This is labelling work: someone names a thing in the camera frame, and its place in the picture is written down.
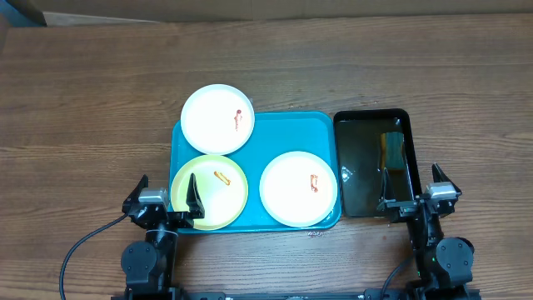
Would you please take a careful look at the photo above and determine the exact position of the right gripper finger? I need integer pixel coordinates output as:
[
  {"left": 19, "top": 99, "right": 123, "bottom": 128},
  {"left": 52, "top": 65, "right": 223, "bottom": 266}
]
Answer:
[
  {"left": 379, "top": 167, "right": 396, "bottom": 204},
  {"left": 431, "top": 162, "right": 461, "bottom": 196}
]

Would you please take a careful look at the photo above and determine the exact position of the white plate right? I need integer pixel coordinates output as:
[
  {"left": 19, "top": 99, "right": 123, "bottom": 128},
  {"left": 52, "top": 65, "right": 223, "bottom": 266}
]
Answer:
[{"left": 259, "top": 151, "right": 338, "bottom": 228}]

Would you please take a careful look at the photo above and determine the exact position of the right black cable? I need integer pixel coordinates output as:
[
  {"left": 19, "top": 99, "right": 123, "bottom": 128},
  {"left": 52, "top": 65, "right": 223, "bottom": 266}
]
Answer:
[{"left": 378, "top": 254, "right": 417, "bottom": 300}]

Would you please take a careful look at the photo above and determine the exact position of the green yellow sponge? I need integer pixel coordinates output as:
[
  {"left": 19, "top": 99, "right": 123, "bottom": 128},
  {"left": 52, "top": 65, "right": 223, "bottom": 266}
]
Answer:
[{"left": 379, "top": 132, "right": 406, "bottom": 172}]

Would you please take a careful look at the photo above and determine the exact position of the teal plastic tray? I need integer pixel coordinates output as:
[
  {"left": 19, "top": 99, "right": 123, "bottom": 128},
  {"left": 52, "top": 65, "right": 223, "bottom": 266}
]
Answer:
[{"left": 168, "top": 111, "right": 342, "bottom": 233}]

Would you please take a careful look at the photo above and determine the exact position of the black cable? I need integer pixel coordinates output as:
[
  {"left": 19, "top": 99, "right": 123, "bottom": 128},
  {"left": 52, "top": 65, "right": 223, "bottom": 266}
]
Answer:
[
  {"left": 378, "top": 254, "right": 417, "bottom": 300},
  {"left": 58, "top": 212, "right": 130, "bottom": 300}
]

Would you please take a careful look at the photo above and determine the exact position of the white plate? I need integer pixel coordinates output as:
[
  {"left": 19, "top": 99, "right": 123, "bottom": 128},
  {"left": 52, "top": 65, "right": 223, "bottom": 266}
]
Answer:
[
  {"left": 259, "top": 151, "right": 338, "bottom": 228},
  {"left": 180, "top": 84, "right": 255, "bottom": 155}
]

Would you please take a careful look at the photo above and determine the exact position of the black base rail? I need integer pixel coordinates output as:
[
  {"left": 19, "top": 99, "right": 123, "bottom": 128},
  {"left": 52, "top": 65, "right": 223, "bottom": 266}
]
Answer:
[{"left": 111, "top": 287, "right": 482, "bottom": 300}]

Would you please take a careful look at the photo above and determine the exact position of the black water tray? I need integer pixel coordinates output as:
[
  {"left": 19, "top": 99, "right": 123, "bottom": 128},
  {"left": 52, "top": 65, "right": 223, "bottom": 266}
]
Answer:
[{"left": 333, "top": 108, "right": 421, "bottom": 218}]

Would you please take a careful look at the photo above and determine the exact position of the yellow-green plate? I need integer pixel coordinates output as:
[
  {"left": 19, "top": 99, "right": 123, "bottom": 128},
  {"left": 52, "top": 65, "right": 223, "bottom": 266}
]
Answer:
[{"left": 170, "top": 155, "right": 248, "bottom": 231}]

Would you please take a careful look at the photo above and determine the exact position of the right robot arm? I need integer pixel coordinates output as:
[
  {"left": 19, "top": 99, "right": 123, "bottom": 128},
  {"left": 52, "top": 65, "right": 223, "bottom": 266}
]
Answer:
[{"left": 377, "top": 163, "right": 481, "bottom": 300}]

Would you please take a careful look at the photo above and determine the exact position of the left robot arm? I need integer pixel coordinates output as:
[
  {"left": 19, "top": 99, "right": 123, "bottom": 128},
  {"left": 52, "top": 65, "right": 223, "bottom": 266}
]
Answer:
[{"left": 121, "top": 174, "right": 205, "bottom": 300}]

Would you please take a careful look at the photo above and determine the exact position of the left black cable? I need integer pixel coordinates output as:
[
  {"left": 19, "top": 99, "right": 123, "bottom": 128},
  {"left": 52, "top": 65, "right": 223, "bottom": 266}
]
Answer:
[{"left": 58, "top": 212, "right": 130, "bottom": 300}]

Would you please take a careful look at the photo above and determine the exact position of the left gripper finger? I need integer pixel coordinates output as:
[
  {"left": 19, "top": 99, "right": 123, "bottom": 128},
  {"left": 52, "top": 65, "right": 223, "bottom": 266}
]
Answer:
[
  {"left": 123, "top": 174, "right": 149, "bottom": 205},
  {"left": 186, "top": 173, "right": 205, "bottom": 219}
]

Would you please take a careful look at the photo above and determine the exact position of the white plate top left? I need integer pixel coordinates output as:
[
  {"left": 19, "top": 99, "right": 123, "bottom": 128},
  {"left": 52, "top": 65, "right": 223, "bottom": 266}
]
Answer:
[{"left": 180, "top": 84, "right": 255, "bottom": 155}]

